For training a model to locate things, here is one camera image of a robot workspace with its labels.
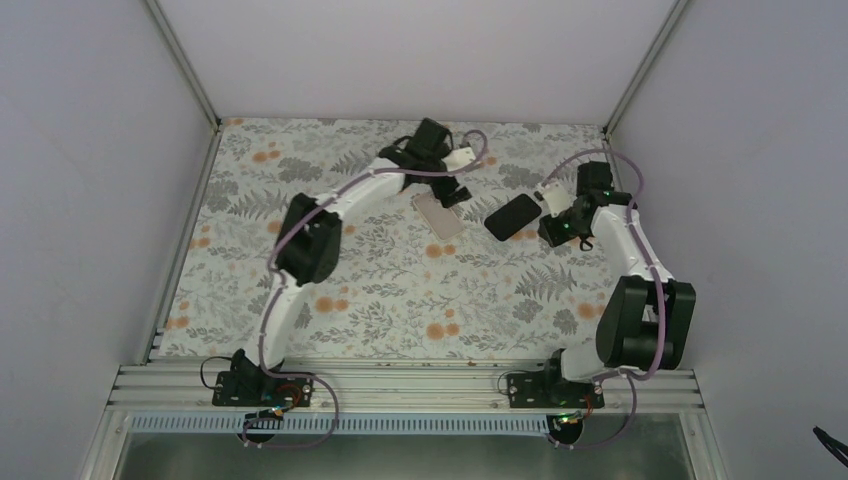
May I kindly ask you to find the floral patterned table mat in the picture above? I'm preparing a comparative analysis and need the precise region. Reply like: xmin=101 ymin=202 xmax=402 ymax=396
xmin=158 ymin=117 xmax=617 ymax=362

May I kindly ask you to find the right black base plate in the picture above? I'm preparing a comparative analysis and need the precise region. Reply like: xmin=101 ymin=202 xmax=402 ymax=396
xmin=505 ymin=371 xmax=605 ymax=409

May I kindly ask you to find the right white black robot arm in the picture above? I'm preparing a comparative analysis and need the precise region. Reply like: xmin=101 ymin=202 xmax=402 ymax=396
xmin=537 ymin=161 xmax=696 ymax=407

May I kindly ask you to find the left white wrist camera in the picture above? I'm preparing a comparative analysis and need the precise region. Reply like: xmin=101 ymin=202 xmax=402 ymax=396
xmin=442 ymin=146 xmax=477 ymax=175

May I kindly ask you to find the beige phone case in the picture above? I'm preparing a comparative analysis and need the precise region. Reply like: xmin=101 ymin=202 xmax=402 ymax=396
xmin=412 ymin=193 xmax=464 ymax=240

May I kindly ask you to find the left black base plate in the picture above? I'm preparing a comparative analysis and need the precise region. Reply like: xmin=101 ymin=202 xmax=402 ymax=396
xmin=211 ymin=371 xmax=314 ymax=409

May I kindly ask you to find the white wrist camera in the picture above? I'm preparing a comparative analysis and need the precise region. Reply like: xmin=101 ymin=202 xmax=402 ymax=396
xmin=534 ymin=180 xmax=573 ymax=217
xmin=442 ymin=146 xmax=477 ymax=175

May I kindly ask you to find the aluminium rail frame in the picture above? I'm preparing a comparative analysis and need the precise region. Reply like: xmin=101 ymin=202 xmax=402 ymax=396
xmin=82 ymin=360 xmax=726 ymax=479

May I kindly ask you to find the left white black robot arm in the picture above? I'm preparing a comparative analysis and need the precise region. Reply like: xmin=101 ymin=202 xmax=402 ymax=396
xmin=216 ymin=118 xmax=487 ymax=405

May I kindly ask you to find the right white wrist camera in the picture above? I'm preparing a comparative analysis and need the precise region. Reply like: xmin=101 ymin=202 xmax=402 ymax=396
xmin=534 ymin=180 xmax=573 ymax=217

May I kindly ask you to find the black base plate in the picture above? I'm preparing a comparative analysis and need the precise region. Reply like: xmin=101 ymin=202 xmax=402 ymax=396
xmin=505 ymin=371 xmax=605 ymax=409
xmin=211 ymin=371 xmax=314 ymax=409

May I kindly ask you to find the black phone on table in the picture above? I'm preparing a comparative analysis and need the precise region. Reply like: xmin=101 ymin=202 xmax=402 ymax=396
xmin=483 ymin=194 xmax=542 ymax=242

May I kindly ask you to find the black object at edge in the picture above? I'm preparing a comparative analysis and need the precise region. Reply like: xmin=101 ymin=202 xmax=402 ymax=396
xmin=812 ymin=426 xmax=848 ymax=467

